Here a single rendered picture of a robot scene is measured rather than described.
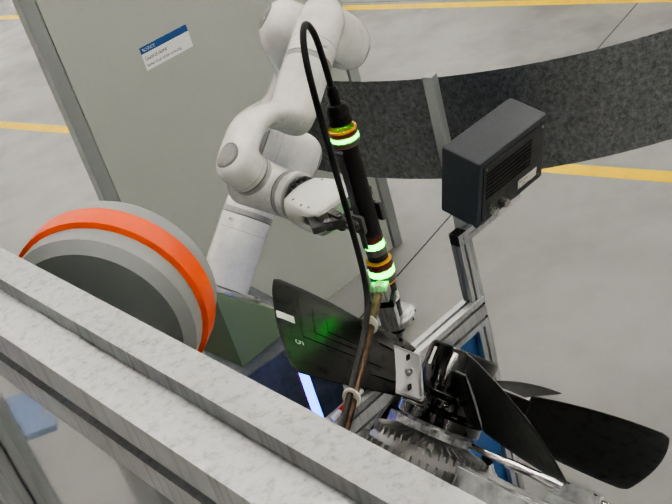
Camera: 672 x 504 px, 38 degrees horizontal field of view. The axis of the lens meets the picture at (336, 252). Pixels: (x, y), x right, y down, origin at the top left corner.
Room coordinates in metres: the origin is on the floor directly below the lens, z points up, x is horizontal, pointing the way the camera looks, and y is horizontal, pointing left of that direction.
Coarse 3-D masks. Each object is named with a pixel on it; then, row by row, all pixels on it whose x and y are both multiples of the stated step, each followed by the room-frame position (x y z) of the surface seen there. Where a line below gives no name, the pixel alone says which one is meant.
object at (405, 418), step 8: (400, 416) 1.24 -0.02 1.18; (408, 416) 1.25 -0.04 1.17; (408, 424) 1.22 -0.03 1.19; (416, 424) 1.21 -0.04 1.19; (424, 424) 1.22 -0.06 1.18; (424, 432) 1.19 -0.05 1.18; (432, 432) 1.19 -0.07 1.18; (440, 432) 1.19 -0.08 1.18; (448, 432) 1.20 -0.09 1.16; (448, 440) 1.18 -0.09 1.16; (456, 440) 1.18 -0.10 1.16; (464, 440) 1.19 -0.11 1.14; (464, 448) 1.18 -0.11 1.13
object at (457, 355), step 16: (448, 352) 1.27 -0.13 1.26; (464, 352) 1.26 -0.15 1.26; (432, 368) 1.27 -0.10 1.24; (448, 368) 1.25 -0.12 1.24; (464, 368) 1.24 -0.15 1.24; (496, 368) 1.26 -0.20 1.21; (432, 384) 1.25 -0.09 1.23; (448, 384) 1.23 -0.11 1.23; (400, 400) 1.27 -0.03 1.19; (432, 400) 1.24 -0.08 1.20; (448, 400) 1.23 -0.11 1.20; (416, 416) 1.21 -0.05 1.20; (432, 416) 1.20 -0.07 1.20; (448, 416) 1.21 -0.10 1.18; (464, 416) 1.22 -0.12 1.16; (464, 432) 1.19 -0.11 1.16; (480, 432) 1.21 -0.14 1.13
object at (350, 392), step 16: (304, 32) 1.29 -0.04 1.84; (304, 48) 1.28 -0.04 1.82; (320, 48) 1.34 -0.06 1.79; (304, 64) 1.27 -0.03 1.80; (320, 112) 1.26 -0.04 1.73; (320, 128) 1.27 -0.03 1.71; (336, 176) 1.26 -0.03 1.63; (352, 224) 1.26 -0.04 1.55; (352, 240) 1.26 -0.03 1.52; (368, 288) 1.25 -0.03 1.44; (368, 304) 1.23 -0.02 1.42; (368, 320) 1.21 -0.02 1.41; (352, 384) 1.08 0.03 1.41
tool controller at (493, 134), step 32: (480, 128) 2.05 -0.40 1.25; (512, 128) 2.03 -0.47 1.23; (544, 128) 2.07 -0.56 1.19; (448, 160) 1.99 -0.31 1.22; (480, 160) 1.93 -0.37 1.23; (512, 160) 1.99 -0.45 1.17; (448, 192) 2.01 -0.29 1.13; (480, 192) 1.94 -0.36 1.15; (512, 192) 2.02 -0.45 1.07; (480, 224) 1.96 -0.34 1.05
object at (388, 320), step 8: (384, 288) 1.30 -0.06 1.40; (384, 296) 1.30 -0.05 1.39; (392, 296) 1.31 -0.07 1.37; (384, 304) 1.30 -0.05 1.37; (392, 304) 1.30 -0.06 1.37; (408, 304) 1.36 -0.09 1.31; (384, 312) 1.32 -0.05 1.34; (392, 312) 1.31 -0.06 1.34; (408, 312) 1.34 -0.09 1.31; (384, 320) 1.32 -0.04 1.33; (392, 320) 1.31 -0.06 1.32; (400, 320) 1.33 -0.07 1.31; (408, 320) 1.32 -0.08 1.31; (384, 328) 1.32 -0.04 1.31; (392, 328) 1.32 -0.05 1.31; (400, 328) 1.32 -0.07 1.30
